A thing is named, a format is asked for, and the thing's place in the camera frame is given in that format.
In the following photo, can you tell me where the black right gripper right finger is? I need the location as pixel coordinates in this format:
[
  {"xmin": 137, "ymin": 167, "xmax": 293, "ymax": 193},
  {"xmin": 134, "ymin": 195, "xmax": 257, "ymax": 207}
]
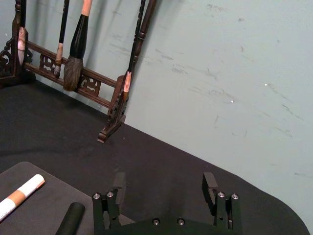
[{"xmin": 201, "ymin": 172, "xmax": 243, "ymax": 231}]

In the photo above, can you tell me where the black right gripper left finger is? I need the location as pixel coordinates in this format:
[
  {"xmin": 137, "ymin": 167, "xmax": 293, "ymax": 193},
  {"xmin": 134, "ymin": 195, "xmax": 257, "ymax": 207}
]
[{"xmin": 92, "ymin": 172, "xmax": 127, "ymax": 231}]

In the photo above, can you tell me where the black cylindrical roll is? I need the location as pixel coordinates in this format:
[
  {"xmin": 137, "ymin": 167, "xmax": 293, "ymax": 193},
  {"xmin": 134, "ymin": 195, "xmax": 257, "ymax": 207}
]
[{"xmin": 54, "ymin": 202, "xmax": 86, "ymax": 235}]

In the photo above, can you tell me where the dark grey felt mat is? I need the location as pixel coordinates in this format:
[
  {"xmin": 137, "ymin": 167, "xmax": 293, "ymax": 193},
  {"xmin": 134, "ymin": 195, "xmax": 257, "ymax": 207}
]
[{"xmin": 0, "ymin": 161, "xmax": 135, "ymax": 235}]

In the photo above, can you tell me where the black table cloth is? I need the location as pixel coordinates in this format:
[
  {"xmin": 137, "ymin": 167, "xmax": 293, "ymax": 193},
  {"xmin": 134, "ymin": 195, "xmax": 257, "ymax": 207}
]
[{"xmin": 0, "ymin": 80, "xmax": 312, "ymax": 235}]

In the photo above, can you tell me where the white paper roll, brown band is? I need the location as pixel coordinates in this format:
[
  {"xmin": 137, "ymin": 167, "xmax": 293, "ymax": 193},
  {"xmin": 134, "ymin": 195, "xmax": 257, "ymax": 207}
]
[{"xmin": 0, "ymin": 174, "xmax": 46, "ymax": 224}]

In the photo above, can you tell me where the dark carved wooden brush rack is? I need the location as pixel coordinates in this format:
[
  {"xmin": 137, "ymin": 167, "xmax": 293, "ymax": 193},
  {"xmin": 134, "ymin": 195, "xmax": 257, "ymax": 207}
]
[{"xmin": 0, "ymin": 0, "xmax": 157, "ymax": 144}]

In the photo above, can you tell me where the large brush with grey bristles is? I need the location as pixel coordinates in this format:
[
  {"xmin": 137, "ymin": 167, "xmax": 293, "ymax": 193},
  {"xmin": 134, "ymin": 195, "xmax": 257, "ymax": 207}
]
[{"xmin": 63, "ymin": 0, "xmax": 93, "ymax": 92}]

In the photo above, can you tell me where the long black-handled pink-tipped brush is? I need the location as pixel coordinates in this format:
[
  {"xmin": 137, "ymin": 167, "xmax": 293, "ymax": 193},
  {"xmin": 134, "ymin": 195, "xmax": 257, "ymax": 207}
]
[{"xmin": 123, "ymin": 0, "xmax": 147, "ymax": 101}]

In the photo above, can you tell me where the thin black-handled small brush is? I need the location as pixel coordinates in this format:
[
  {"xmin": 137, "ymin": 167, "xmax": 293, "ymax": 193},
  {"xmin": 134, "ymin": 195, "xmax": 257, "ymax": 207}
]
[{"xmin": 54, "ymin": 0, "xmax": 70, "ymax": 79}]

